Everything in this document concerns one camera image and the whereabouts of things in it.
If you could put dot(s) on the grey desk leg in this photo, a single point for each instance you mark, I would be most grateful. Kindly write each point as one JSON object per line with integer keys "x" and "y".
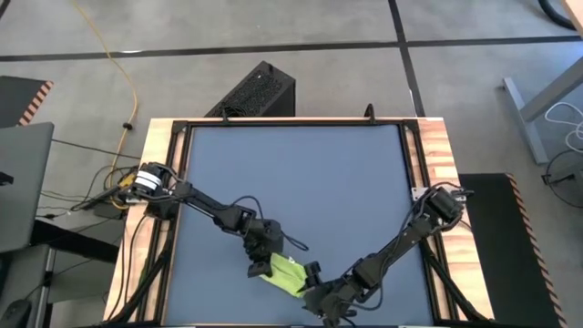
{"x": 519, "y": 109}

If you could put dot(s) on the black mat with striped edge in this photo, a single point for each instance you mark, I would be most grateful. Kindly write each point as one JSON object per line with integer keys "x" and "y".
{"x": 492, "y": 250}
{"x": 16, "y": 98}

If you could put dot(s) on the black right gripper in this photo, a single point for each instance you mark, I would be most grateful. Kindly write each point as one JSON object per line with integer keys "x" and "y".
{"x": 332, "y": 298}

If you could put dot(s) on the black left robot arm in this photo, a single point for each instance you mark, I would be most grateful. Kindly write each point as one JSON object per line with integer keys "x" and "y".
{"x": 205, "y": 205}

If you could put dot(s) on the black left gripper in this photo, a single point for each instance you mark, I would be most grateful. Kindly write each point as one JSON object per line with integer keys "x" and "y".
{"x": 264, "y": 237}

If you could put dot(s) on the black aluminium table frame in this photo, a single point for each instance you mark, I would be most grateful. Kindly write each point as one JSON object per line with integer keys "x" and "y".
{"x": 296, "y": 122}

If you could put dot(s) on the wooden desk corner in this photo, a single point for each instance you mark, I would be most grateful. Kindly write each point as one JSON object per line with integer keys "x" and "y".
{"x": 576, "y": 9}

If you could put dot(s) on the black computer tower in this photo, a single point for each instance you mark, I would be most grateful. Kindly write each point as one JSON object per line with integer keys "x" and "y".
{"x": 255, "y": 93}

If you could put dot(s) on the light wooden table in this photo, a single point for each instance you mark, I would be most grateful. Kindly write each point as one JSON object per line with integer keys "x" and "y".
{"x": 435, "y": 141}

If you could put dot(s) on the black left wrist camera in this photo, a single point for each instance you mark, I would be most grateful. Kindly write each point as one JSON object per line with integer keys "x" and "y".
{"x": 259, "y": 269}

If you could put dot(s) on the yellow-green microfibre towel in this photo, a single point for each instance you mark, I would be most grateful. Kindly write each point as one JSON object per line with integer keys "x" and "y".
{"x": 287, "y": 275}

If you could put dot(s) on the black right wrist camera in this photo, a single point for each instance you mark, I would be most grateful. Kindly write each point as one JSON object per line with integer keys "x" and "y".
{"x": 313, "y": 273}

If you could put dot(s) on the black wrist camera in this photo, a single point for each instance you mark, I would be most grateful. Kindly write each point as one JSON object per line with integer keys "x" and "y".
{"x": 313, "y": 273}
{"x": 259, "y": 269}

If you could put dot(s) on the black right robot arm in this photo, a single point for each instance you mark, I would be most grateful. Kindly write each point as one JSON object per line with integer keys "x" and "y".
{"x": 401, "y": 237}

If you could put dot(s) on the black computer mouse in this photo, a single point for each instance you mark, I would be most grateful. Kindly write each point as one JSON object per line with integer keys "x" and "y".
{"x": 13, "y": 314}

